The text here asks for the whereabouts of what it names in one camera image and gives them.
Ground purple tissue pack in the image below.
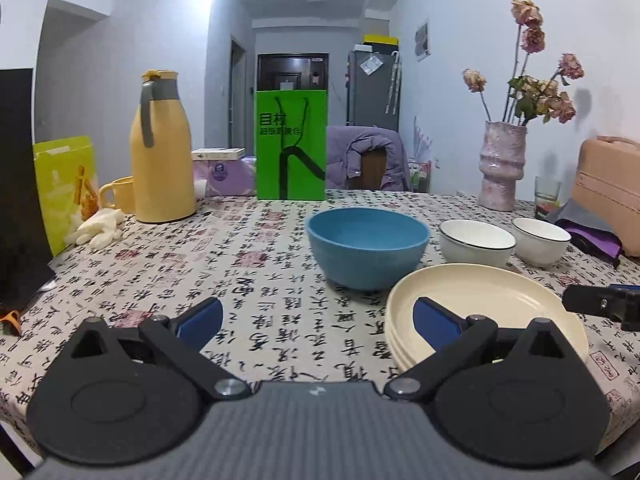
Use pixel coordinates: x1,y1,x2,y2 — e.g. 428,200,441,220
192,156,260,198

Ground purple pouch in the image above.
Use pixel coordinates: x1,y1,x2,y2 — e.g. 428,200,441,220
554,217,624,269

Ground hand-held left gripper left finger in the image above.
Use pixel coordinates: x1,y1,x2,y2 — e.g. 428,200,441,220
65,297,252,402

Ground white rubber gloves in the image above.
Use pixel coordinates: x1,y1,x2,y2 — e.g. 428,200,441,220
64,208,126,249

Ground flat white box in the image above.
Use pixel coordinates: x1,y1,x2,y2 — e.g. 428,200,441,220
191,147,247,162

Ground purple padded jacket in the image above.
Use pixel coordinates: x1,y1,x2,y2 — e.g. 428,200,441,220
325,125,412,192

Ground grey refrigerator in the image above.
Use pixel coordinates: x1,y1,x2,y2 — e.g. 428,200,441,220
346,50,401,134

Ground yellow-green snack box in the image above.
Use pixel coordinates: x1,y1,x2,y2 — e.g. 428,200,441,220
32,135,101,257

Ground yellow thermos jug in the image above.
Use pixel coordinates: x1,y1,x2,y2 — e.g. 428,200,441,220
129,69,197,225

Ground blue bowl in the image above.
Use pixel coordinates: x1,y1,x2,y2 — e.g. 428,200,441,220
306,207,431,292

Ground yellow box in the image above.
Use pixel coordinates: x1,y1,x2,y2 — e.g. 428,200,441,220
363,33,401,54

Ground white bowl with black rim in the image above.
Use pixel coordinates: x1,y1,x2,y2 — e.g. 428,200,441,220
438,218,518,270
510,217,573,268

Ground pink hard case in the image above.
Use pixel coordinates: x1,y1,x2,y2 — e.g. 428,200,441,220
569,135,640,257

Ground small storage cart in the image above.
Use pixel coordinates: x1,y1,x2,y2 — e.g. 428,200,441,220
407,157,432,194

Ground wooden chair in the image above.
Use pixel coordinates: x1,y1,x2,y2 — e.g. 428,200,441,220
359,148,389,191

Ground white folded umbrella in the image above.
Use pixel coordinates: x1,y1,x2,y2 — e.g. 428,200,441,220
384,52,403,116

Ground white wall panel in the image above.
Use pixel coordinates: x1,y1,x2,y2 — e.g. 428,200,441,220
413,19,432,63

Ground orange plastic piece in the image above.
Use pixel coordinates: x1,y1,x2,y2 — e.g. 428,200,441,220
0,309,24,337

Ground cream round plate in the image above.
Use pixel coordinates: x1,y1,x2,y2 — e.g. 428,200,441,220
391,342,416,376
386,317,408,366
385,262,590,361

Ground green paper bag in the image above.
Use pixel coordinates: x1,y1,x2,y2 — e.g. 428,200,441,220
254,88,329,203

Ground clear drinking glass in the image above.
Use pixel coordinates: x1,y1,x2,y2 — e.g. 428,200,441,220
533,175,562,220

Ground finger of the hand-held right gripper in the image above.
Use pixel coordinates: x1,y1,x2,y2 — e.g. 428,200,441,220
561,284,640,332

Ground dried pink flower bouquet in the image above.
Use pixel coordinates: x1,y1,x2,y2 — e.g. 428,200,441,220
462,0,585,127

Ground dark entrance door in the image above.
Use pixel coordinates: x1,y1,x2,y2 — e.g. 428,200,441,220
256,52,330,94

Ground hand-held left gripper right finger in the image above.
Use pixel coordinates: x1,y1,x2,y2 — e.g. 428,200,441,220
384,296,572,404

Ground yellow mug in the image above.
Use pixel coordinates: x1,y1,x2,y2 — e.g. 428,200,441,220
98,175,137,215

